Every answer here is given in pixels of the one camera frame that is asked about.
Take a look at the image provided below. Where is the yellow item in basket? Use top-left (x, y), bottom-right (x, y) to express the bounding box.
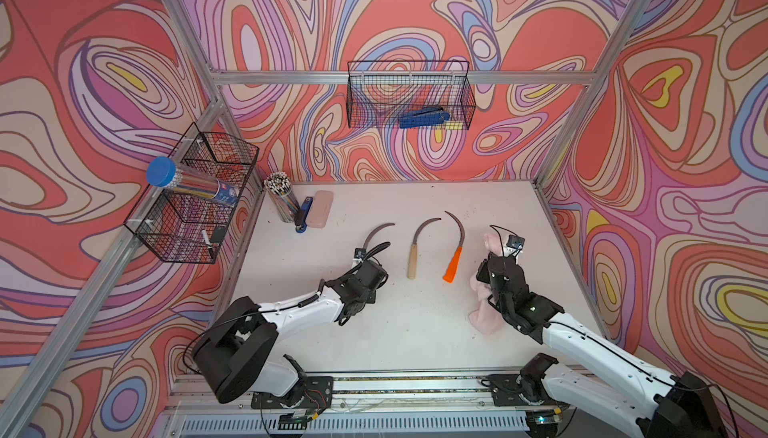
top-left (444, 121), bottom-right (466, 131)

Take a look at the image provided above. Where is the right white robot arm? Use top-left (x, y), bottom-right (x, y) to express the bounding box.
top-left (477, 253), bottom-right (728, 437)

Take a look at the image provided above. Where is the pink case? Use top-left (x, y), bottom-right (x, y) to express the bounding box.
top-left (306, 190), bottom-right (334, 229)

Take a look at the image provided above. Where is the aluminium rail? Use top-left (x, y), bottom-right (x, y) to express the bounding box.
top-left (152, 369), bottom-right (641, 437)

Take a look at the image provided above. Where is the blue stapler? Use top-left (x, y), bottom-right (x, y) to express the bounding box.
top-left (294, 197), bottom-right (314, 234)

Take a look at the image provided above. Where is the pink rag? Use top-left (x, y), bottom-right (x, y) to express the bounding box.
top-left (468, 230), bottom-right (511, 336)

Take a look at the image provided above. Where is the cup of pencils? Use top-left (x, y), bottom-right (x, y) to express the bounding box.
top-left (264, 172), bottom-right (300, 223)

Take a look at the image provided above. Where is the black wire basket back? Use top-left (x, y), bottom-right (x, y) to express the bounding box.
top-left (346, 58), bottom-right (476, 130)

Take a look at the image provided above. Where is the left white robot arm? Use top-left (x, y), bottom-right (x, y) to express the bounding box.
top-left (191, 258), bottom-right (388, 404)

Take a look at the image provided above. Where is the black wire basket left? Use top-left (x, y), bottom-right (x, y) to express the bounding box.
top-left (124, 124), bottom-right (259, 264)

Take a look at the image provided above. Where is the orange handled sickle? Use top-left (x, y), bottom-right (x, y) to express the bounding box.
top-left (443, 211), bottom-right (465, 283)

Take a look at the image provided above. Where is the black wire basket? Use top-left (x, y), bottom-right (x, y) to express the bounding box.
top-left (346, 58), bottom-right (476, 130)
top-left (124, 124), bottom-right (259, 264)

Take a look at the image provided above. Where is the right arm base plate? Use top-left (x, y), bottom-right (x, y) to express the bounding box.
top-left (479, 373), bottom-right (571, 410)

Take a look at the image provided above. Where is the clear tube blue cap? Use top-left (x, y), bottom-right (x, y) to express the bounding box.
top-left (145, 157), bottom-right (240, 207)

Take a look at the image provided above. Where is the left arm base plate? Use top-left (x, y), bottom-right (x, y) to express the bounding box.
top-left (251, 375), bottom-right (334, 412)

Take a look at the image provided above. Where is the blue tool in basket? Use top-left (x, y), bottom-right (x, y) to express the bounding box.
top-left (398, 107), bottom-right (450, 129)

